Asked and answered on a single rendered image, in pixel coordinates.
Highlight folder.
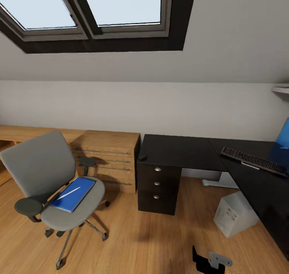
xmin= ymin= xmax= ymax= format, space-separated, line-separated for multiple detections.
xmin=50 ymin=177 xmax=95 ymax=213

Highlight keyboard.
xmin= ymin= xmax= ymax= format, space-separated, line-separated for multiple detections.
xmin=221 ymin=147 xmax=289 ymax=177

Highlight swivel chair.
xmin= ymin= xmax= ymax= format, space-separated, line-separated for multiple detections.
xmin=0 ymin=131 xmax=110 ymax=271

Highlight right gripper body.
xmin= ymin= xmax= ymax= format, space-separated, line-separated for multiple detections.
xmin=196 ymin=256 xmax=225 ymax=274

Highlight notebook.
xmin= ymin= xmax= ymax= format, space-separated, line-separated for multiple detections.
xmin=242 ymin=161 xmax=259 ymax=169

